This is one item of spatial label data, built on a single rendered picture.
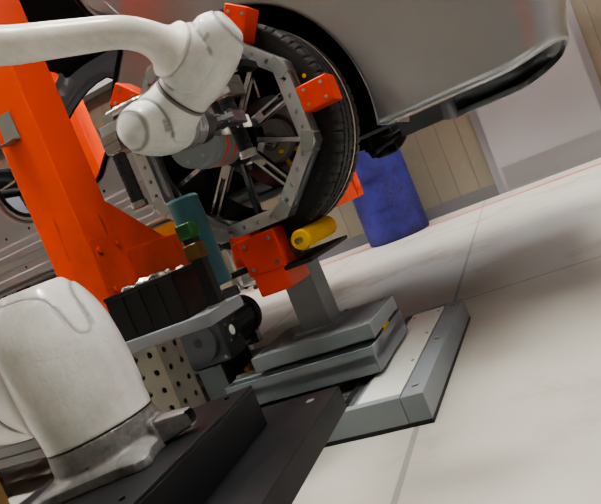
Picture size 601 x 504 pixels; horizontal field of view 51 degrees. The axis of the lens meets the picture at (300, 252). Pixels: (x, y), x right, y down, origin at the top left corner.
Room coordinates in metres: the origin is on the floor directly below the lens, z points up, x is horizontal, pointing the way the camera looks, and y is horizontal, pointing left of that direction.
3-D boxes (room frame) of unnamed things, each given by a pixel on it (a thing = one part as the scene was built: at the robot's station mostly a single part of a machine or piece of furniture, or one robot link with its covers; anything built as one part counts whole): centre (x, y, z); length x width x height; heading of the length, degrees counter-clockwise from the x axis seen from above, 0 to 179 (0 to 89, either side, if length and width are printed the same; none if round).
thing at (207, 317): (1.58, 0.41, 0.44); 0.43 x 0.17 x 0.03; 66
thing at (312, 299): (1.95, 0.02, 0.32); 0.40 x 0.30 x 0.28; 66
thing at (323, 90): (1.67, -0.20, 0.85); 0.09 x 0.08 x 0.07; 66
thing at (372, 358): (1.97, 0.07, 0.13); 0.50 x 0.36 x 0.10; 66
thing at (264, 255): (1.83, 0.07, 0.48); 0.16 x 0.12 x 0.17; 156
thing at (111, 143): (1.68, 0.33, 0.93); 0.09 x 0.05 x 0.05; 156
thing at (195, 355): (2.17, 0.32, 0.26); 0.42 x 0.18 x 0.35; 156
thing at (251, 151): (1.51, 0.03, 0.83); 0.04 x 0.04 x 0.16
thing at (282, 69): (1.80, 0.09, 0.85); 0.54 x 0.07 x 0.54; 66
